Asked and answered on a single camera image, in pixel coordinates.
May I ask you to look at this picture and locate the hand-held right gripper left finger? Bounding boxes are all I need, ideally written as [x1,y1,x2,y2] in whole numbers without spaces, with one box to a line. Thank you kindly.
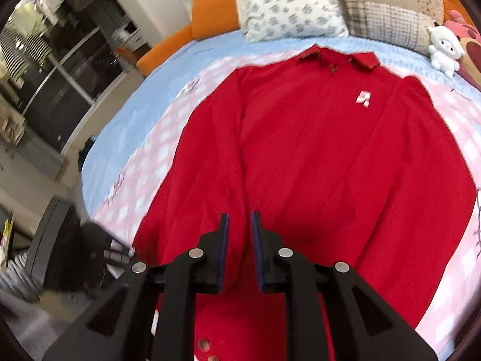
[42,213,231,361]

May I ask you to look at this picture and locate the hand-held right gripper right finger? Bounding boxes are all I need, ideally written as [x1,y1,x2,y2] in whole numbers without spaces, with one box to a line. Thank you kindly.
[251,211,438,361]

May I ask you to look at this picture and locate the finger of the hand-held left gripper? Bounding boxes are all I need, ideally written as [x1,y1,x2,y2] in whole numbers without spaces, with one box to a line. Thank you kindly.
[90,224,136,271]

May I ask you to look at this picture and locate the red jacket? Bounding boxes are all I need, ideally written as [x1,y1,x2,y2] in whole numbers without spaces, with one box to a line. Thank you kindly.
[131,44,478,361]

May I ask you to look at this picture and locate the pink cartoon cat printed blanket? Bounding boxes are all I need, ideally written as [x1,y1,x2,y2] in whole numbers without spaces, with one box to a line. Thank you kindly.
[92,49,481,361]

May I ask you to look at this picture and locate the dark glass sliding door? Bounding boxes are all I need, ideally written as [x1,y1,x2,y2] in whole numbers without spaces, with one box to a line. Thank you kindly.
[23,0,147,155]

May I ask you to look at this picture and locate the light blue bed sheet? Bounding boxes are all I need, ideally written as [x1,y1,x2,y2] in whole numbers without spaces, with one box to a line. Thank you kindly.
[81,30,481,215]

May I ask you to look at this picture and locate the striped hanging garment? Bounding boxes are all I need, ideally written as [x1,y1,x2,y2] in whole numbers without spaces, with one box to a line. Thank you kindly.
[0,26,49,83]

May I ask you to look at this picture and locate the white floral pillow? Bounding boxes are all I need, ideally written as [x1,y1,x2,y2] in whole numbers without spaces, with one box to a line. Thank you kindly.
[234,0,350,44]

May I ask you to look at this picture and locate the beige patchwork pillow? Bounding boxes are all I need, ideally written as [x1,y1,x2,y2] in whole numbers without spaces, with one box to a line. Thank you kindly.
[332,0,446,55]

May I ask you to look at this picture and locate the white plush toy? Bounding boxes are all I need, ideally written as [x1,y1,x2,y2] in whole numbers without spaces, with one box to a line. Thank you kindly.
[426,23,467,78]

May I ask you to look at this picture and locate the pink plush toy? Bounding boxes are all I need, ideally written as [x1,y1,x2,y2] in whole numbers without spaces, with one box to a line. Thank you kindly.
[443,9,481,91]

